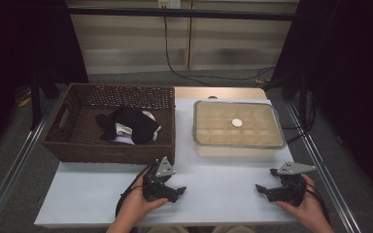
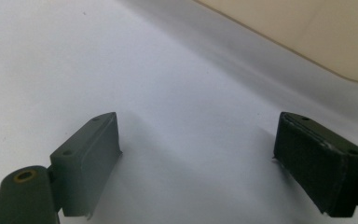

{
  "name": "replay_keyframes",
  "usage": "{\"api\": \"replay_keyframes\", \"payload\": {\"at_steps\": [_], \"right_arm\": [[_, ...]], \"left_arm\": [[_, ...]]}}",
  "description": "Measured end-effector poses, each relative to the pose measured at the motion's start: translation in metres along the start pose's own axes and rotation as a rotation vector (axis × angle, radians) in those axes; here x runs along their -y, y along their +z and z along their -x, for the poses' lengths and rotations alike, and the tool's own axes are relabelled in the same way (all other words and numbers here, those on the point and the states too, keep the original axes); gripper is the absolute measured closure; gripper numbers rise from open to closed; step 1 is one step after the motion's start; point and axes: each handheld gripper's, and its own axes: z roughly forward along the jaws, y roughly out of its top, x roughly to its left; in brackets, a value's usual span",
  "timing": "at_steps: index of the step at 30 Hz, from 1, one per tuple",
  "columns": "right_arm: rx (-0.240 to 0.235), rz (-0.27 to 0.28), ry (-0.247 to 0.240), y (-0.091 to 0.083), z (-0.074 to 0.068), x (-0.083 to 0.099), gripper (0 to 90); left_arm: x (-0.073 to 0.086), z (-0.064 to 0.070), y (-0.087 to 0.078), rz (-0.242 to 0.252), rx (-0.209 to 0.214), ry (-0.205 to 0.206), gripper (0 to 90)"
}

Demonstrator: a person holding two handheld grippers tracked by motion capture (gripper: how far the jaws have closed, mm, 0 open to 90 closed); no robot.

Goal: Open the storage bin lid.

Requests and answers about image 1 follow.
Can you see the person's left leg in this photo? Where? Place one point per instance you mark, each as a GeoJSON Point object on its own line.
{"type": "Point", "coordinates": [165, 230]}

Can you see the round table grommet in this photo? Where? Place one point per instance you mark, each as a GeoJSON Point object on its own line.
{"type": "Point", "coordinates": [212, 97]}

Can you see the dark curtain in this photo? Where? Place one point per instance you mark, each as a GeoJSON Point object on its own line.
{"type": "Point", "coordinates": [353, 64]}
{"type": "Point", "coordinates": [19, 39]}

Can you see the black sock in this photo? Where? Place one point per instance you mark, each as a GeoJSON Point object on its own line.
{"type": "Point", "coordinates": [136, 121]}

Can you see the white wall socket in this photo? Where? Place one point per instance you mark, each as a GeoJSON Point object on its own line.
{"type": "Point", "coordinates": [170, 3]}

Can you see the person's left hand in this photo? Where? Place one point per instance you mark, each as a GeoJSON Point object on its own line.
{"type": "Point", "coordinates": [136, 207]}

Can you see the metal floor rail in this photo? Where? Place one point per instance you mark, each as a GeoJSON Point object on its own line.
{"type": "Point", "coordinates": [13, 174]}
{"type": "Point", "coordinates": [318, 158]}

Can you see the black stand post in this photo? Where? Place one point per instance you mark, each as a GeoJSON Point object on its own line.
{"type": "Point", "coordinates": [302, 97]}

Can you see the person's leg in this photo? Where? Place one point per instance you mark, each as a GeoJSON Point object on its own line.
{"type": "Point", "coordinates": [233, 229]}
{"type": "Point", "coordinates": [165, 230]}

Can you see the brown wicker basket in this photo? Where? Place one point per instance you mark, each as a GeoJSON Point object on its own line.
{"type": "Point", "coordinates": [84, 142]}

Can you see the yellow floor object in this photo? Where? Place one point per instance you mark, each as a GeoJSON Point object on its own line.
{"type": "Point", "coordinates": [23, 103]}

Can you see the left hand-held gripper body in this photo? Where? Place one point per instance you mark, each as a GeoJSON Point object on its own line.
{"type": "Point", "coordinates": [155, 187]}

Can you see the clear plastic lid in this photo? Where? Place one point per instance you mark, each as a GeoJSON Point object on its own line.
{"type": "Point", "coordinates": [255, 113]}

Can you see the person's right hand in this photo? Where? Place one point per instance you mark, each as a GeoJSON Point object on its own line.
{"type": "Point", "coordinates": [311, 207]}

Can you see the cream divided storage box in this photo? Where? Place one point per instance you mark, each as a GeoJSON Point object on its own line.
{"type": "Point", "coordinates": [233, 152]}

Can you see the black horizontal bar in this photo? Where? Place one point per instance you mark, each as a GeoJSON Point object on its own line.
{"type": "Point", "coordinates": [126, 12]}

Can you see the purple sock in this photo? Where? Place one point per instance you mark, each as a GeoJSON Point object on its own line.
{"type": "Point", "coordinates": [124, 140]}

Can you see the white sock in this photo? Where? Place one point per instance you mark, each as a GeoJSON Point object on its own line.
{"type": "Point", "coordinates": [123, 129]}

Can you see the black stand leg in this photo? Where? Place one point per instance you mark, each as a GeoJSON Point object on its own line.
{"type": "Point", "coordinates": [35, 103]}

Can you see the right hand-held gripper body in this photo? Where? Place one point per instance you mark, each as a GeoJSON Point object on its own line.
{"type": "Point", "coordinates": [294, 189]}

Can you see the person's right leg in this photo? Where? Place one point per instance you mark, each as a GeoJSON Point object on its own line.
{"type": "Point", "coordinates": [233, 229]}

